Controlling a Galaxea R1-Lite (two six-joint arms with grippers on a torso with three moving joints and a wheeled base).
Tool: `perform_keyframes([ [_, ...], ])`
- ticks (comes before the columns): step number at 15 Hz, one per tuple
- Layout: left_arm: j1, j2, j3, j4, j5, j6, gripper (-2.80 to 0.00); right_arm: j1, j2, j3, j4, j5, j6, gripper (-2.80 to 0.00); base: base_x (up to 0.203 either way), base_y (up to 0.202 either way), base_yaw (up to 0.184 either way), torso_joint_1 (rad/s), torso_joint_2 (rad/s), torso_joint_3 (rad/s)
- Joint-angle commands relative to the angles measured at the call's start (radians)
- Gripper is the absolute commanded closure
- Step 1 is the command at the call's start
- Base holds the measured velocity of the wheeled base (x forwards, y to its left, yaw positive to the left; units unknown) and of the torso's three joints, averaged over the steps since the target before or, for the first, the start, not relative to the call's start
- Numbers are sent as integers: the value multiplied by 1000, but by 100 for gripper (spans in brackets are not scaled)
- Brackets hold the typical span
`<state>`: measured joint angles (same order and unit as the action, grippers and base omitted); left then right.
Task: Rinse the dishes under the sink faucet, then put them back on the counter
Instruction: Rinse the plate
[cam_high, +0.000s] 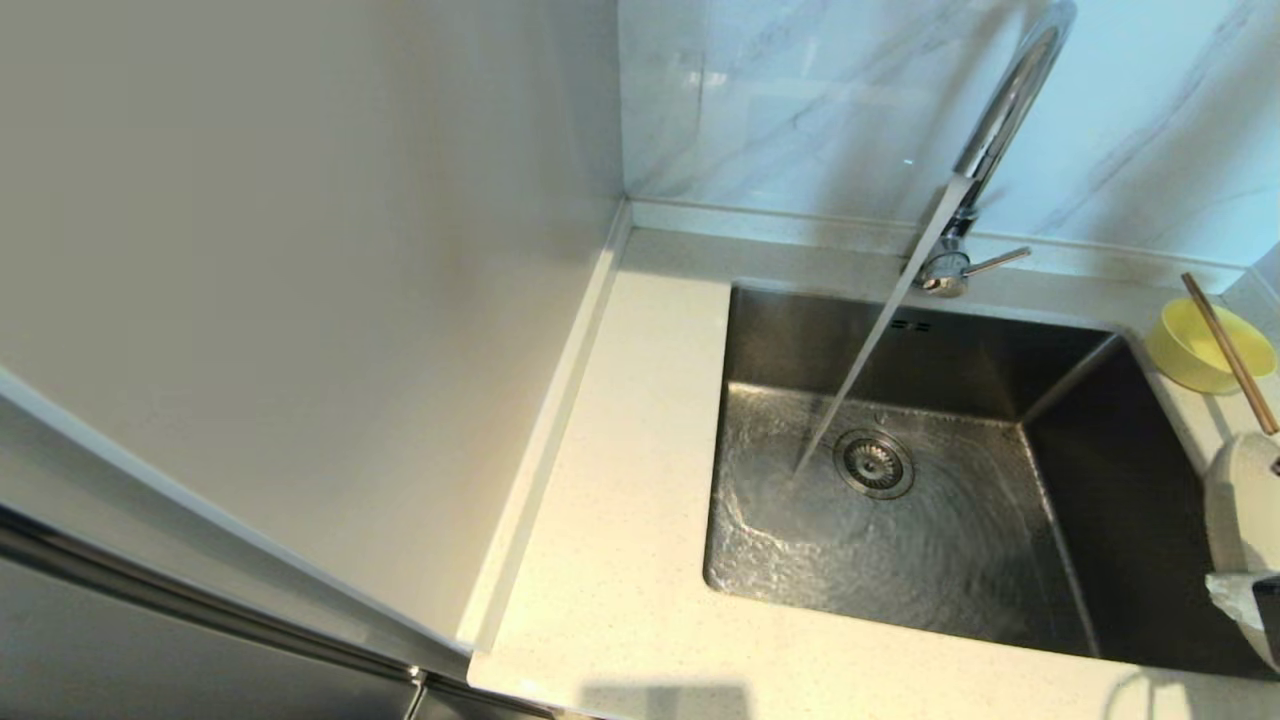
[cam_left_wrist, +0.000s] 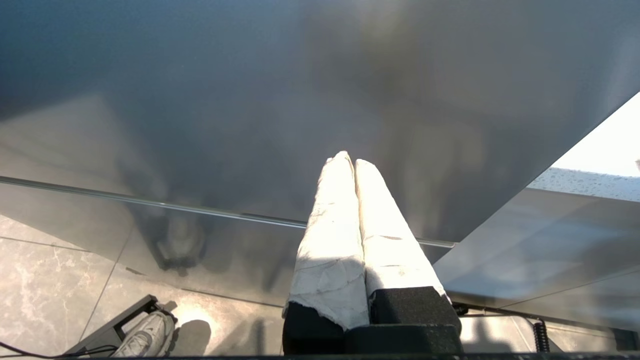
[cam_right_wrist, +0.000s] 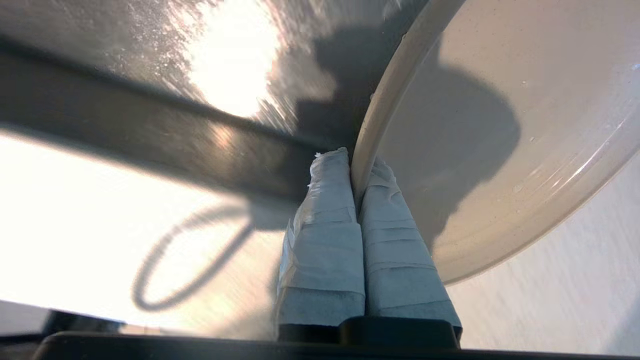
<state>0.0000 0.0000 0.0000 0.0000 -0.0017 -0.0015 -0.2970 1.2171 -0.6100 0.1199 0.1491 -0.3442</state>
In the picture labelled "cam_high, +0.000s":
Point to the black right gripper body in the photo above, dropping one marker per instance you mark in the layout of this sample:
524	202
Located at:
1268	615

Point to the chrome gooseneck faucet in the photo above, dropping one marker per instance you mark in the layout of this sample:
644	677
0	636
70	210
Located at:
948	268

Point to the white plate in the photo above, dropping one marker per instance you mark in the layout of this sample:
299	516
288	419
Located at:
1235	500

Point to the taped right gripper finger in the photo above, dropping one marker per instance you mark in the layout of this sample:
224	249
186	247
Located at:
1232	598

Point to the round metal drain strainer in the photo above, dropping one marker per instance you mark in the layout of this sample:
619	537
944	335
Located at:
874	464

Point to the yellow bowl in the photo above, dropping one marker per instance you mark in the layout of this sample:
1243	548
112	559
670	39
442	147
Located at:
1185	355

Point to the stainless steel appliance front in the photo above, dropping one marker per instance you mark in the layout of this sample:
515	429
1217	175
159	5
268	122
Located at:
150	665

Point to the stainless steel sink basin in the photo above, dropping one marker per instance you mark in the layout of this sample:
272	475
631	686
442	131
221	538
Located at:
900	580

